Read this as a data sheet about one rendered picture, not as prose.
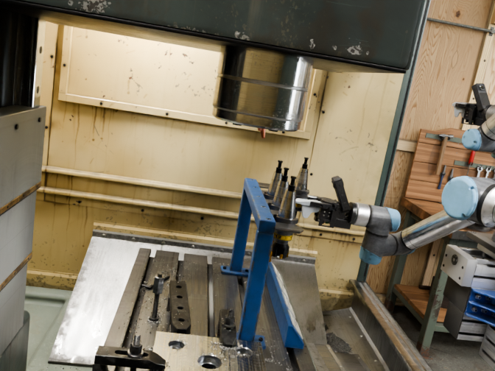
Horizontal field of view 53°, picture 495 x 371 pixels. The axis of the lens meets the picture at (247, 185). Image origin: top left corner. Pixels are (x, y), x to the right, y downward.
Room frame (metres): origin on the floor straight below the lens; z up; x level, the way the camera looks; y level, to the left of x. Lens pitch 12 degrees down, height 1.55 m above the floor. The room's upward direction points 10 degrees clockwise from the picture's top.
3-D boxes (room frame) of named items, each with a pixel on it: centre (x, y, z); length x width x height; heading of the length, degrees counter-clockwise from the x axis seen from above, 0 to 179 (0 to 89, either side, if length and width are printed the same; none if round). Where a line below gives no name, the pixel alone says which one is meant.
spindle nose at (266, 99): (0.87, 0.00, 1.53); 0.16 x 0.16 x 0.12
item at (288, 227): (1.14, -0.11, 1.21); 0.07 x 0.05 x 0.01; 97
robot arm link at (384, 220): (1.59, -0.45, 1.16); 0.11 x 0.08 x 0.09; 97
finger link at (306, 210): (1.52, -0.19, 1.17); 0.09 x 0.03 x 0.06; 110
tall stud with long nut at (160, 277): (1.17, 0.18, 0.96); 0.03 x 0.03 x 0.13
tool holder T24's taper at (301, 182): (1.55, -0.17, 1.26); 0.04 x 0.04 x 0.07
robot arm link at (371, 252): (1.60, -0.46, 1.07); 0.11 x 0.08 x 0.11; 123
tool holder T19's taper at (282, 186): (1.31, -0.10, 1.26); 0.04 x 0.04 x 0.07
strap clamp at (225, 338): (1.01, -0.01, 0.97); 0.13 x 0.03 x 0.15; 7
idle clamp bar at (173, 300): (1.16, 0.12, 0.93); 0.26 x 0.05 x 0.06; 12
